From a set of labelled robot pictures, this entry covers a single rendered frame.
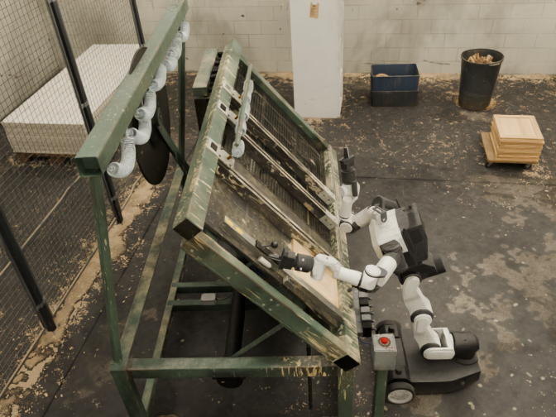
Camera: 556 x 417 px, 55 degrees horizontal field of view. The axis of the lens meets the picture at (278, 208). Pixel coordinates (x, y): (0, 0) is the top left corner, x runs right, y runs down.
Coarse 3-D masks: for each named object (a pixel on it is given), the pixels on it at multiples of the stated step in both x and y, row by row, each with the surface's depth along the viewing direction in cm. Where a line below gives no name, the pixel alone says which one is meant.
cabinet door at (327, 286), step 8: (296, 248) 311; (304, 248) 320; (296, 272) 295; (328, 272) 327; (304, 280) 298; (312, 280) 305; (320, 280) 313; (328, 280) 322; (336, 280) 329; (320, 288) 308; (328, 288) 316; (336, 288) 323; (328, 296) 310; (336, 296) 317; (336, 304) 311
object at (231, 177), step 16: (208, 144) 279; (240, 144) 280; (224, 160) 283; (224, 176) 290; (240, 176) 294; (240, 192) 296; (256, 192) 300; (256, 208) 303; (272, 208) 303; (288, 224) 309; (304, 240) 316
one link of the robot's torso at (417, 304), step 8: (408, 280) 314; (416, 280) 313; (408, 288) 317; (416, 288) 318; (408, 296) 323; (416, 296) 324; (424, 296) 343; (408, 304) 332; (416, 304) 331; (424, 304) 331; (416, 312) 334; (424, 312) 333; (432, 312) 336
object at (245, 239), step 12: (228, 228) 265; (240, 228) 270; (240, 240) 269; (252, 240) 274; (252, 252) 274; (276, 264) 279; (300, 288) 290; (312, 288) 295; (312, 300) 295; (324, 300) 298; (336, 312) 301
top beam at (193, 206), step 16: (224, 48) 402; (240, 48) 402; (224, 64) 367; (224, 96) 330; (208, 112) 315; (208, 128) 292; (224, 128) 306; (192, 160) 276; (208, 160) 271; (192, 176) 259; (208, 176) 262; (192, 192) 244; (208, 192) 254; (192, 208) 236; (176, 224) 232; (192, 224) 231
